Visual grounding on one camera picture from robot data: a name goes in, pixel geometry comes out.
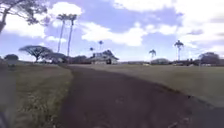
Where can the house with dark pitched roof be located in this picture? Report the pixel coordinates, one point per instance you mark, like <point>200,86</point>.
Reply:
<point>103,58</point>

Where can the distant palm tree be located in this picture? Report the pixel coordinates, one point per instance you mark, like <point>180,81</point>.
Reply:
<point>152,52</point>
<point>100,42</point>
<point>91,49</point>
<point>179,44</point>

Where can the dark tree clump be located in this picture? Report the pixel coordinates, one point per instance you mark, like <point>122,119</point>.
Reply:
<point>80,59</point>

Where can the dark asphalt path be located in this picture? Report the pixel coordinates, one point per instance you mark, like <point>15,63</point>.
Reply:
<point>116,100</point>

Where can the tall thin palm tree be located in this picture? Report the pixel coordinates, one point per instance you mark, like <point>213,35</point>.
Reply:
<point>70,33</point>
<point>61,30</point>

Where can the green grass lawn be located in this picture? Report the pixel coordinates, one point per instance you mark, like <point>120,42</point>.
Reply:
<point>186,78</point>
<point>40,90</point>

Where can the flat-topped tree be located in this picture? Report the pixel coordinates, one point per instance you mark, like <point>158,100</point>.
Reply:
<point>36,50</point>

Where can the round dark tree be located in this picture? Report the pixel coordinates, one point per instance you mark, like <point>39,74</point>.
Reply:
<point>209,57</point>

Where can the small dark bush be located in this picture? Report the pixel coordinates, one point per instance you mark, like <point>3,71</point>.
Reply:
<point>11,57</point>

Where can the overhanging tree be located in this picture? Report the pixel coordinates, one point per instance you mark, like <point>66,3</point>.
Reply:
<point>20,8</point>

